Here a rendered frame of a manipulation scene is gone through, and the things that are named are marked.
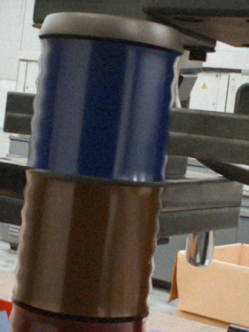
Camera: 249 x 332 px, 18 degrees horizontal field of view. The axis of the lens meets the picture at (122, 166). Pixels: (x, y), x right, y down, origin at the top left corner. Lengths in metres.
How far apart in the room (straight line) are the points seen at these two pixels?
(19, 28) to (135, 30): 9.19
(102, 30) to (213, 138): 0.24
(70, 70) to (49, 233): 0.04
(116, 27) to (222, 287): 2.68
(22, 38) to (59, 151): 9.14
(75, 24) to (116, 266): 0.06
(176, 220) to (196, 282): 2.43
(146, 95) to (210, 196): 0.33
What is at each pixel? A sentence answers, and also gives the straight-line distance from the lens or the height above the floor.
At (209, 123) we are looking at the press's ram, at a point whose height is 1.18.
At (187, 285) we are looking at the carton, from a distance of 2.94.
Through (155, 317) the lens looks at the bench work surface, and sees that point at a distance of 1.15.
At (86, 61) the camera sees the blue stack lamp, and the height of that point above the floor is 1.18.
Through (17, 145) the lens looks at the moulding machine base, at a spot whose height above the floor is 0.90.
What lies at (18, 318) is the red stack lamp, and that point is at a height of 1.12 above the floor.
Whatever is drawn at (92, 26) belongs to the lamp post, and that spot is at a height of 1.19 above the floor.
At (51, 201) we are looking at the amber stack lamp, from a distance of 0.20.
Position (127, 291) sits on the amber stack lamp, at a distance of 0.20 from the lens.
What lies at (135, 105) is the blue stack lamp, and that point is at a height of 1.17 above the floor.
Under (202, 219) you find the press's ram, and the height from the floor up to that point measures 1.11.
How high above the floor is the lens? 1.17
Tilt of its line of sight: 3 degrees down
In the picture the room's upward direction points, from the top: 7 degrees clockwise
